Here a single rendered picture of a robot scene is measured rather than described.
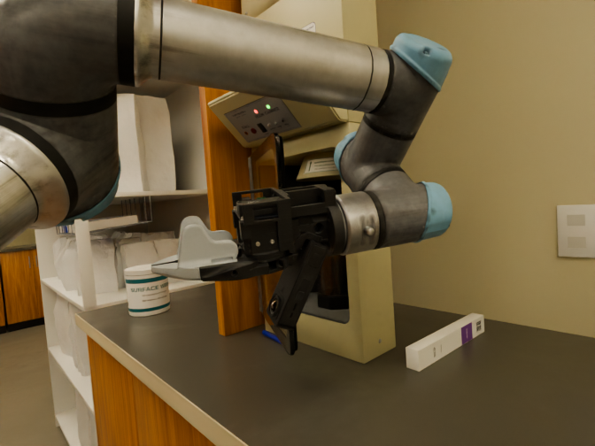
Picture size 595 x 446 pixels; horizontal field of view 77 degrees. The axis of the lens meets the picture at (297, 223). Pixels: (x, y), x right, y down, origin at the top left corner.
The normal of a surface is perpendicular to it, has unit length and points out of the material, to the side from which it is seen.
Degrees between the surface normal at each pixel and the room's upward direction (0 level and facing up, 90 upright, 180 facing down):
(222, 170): 90
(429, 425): 0
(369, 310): 90
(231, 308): 90
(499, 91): 90
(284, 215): 103
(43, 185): 116
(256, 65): 127
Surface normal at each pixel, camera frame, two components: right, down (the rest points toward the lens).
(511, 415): -0.07, -1.00
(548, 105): -0.74, 0.09
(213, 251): 0.26, 0.26
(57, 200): 0.57, 0.60
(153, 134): 0.74, -0.04
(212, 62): 0.27, 0.62
